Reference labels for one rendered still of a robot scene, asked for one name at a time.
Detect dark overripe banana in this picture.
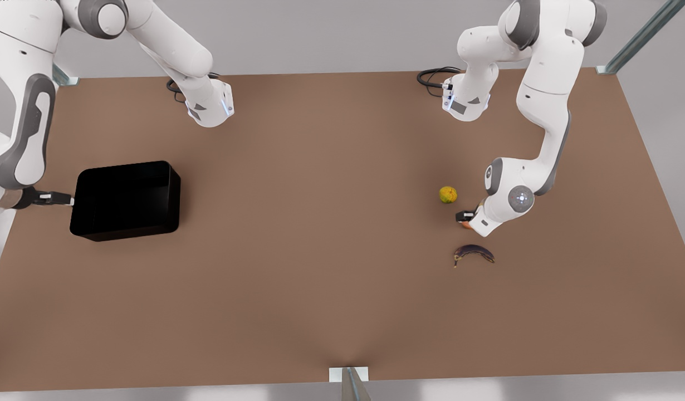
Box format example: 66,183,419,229
453,244,496,268

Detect black storage box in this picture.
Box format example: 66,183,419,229
70,160,182,242

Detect black cable loop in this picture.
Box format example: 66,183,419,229
417,67,463,97
166,72,221,104

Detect silver frame post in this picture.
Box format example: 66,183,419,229
329,366,371,401
51,62,80,87
596,0,685,75

